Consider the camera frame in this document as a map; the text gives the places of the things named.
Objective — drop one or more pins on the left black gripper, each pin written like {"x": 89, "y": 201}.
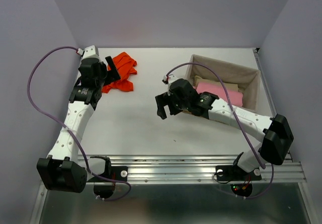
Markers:
{"x": 113, "y": 71}

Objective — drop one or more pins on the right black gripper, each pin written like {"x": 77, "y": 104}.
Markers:
{"x": 163, "y": 99}

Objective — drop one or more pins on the orange t shirt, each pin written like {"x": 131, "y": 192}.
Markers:
{"x": 125, "y": 65}

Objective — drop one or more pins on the wicker basket with liner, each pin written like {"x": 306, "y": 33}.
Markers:
{"x": 247, "y": 79}

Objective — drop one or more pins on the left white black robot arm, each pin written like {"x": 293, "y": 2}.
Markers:
{"x": 60, "y": 171}

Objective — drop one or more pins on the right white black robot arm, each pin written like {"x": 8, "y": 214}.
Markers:
{"x": 273, "y": 133}

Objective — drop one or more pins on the beige rolled t shirt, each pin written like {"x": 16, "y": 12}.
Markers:
{"x": 216, "y": 81}

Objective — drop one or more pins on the pink rolled t shirt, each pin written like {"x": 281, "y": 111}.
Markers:
{"x": 216, "y": 88}

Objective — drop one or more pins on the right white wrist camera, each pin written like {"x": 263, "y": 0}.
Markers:
{"x": 169, "y": 79}

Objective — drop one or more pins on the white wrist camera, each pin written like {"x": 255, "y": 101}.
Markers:
{"x": 169, "y": 79}
{"x": 88, "y": 52}

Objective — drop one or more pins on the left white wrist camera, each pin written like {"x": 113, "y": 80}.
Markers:
{"x": 88, "y": 52}

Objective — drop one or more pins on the aluminium mounting rail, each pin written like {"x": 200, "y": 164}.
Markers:
{"x": 199, "y": 169}

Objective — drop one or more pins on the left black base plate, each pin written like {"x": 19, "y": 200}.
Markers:
{"x": 118, "y": 173}

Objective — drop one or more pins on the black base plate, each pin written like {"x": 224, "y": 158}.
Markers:
{"x": 225, "y": 173}
{"x": 118, "y": 173}

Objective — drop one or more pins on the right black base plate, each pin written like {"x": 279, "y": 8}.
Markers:
{"x": 225, "y": 173}

